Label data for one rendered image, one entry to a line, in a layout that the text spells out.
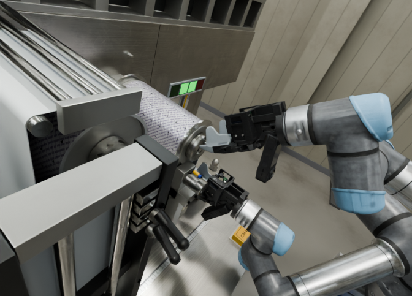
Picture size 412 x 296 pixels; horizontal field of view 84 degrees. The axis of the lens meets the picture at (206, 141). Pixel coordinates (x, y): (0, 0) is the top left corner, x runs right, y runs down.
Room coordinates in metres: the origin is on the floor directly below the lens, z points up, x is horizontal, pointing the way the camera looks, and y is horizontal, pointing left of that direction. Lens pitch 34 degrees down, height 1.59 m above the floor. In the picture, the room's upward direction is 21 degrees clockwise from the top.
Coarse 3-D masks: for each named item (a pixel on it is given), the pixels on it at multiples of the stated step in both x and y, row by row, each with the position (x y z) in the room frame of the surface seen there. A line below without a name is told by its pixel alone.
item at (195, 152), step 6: (198, 138) 0.47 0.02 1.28; (204, 138) 0.47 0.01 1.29; (192, 144) 0.45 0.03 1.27; (198, 144) 0.45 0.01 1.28; (186, 150) 0.45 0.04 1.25; (192, 150) 0.44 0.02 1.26; (198, 150) 0.46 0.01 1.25; (204, 150) 0.50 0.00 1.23; (186, 156) 0.45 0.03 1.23; (192, 156) 0.44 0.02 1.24; (198, 156) 0.48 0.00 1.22
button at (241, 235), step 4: (240, 228) 0.55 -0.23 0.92; (244, 228) 0.56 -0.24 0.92; (236, 232) 0.53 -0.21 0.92; (240, 232) 0.54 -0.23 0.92; (244, 232) 0.54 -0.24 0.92; (248, 232) 0.55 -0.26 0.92; (232, 236) 0.52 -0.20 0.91; (236, 236) 0.51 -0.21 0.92; (240, 236) 0.52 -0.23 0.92; (244, 236) 0.53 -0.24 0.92; (248, 236) 0.53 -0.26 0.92; (236, 240) 0.51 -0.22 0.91; (240, 240) 0.50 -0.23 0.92; (244, 240) 0.51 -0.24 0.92; (240, 244) 0.50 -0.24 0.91
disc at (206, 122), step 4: (204, 120) 0.49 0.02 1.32; (208, 120) 0.51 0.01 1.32; (196, 124) 0.46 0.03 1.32; (200, 124) 0.48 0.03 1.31; (204, 124) 0.49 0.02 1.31; (208, 124) 0.52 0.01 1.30; (192, 128) 0.45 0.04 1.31; (196, 128) 0.46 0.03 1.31; (188, 132) 0.44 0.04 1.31; (192, 132) 0.45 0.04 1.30; (184, 136) 0.43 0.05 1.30; (188, 136) 0.44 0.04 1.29; (184, 140) 0.43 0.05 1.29; (180, 144) 0.42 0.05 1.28; (184, 144) 0.43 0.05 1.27; (180, 148) 0.43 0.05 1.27; (176, 152) 0.42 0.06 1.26; (180, 152) 0.43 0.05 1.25; (180, 164) 0.45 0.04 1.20
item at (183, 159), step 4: (132, 80) 0.59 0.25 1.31; (136, 80) 0.60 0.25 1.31; (124, 84) 0.56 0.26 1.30; (200, 128) 0.48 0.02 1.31; (204, 128) 0.50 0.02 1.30; (196, 132) 0.47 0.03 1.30; (204, 132) 0.50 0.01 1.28; (192, 136) 0.45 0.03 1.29; (188, 140) 0.44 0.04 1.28; (188, 144) 0.45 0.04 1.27; (184, 148) 0.44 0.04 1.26; (184, 152) 0.44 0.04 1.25; (180, 156) 0.43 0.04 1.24; (184, 156) 0.45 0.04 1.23; (180, 160) 0.44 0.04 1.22; (184, 160) 0.45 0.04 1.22; (188, 160) 0.47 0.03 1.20
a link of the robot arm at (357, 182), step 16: (336, 160) 0.34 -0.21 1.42; (352, 160) 0.33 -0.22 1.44; (368, 160) 0.33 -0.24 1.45; (384, 160) 0.39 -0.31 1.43; (336, 176) 0.33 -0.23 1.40; (352, 176) 0.32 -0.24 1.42; (368, 176) 0.32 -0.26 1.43; (384, 176) 0.35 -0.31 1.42; (336, 192) 0.33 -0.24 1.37; (352, 192) 0.31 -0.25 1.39; (368, 192) 0.31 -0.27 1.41; (384, 192) 0.32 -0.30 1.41; (352, 208) 0.30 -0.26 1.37; (368, 208) 0.30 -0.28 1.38
